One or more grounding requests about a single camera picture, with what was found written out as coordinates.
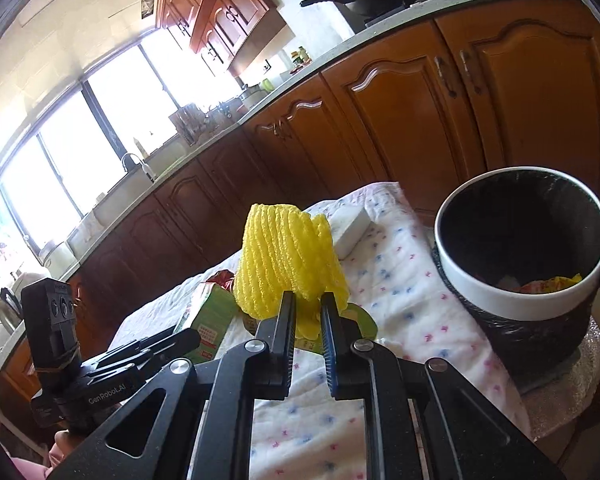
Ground yellow foam fruit net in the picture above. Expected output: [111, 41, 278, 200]
[233, 204, 349, 340]

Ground grey kitchen countertop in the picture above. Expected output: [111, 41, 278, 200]
[0, 0, 579, 396]

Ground kitchen faucet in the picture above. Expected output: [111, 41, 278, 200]
[121, 152, 157, 183]

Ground white trash bin black liner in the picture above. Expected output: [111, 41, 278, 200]
[434, 166, 600, 377]

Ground wooden kitchen cabinets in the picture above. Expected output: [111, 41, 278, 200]
[0, 0, 600, 411]

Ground green drink pouch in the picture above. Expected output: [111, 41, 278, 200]
[241, 301, 380, 356]

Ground green milk carton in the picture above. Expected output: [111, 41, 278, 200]
[174, 282, 238, 364]

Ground electric kettle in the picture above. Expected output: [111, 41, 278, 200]
[0, 287, 22, 334]

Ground crushed red can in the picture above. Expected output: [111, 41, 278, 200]
[206, 269, 235, 292]

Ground floral white tablecloth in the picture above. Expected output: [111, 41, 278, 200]
[107, 180, 534, 480]

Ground white sponge block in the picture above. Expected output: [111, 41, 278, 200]
[328, 205, 372, 260]

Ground wooden upper cabinets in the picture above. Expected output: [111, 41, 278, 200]
[155, 0, 286, 77]

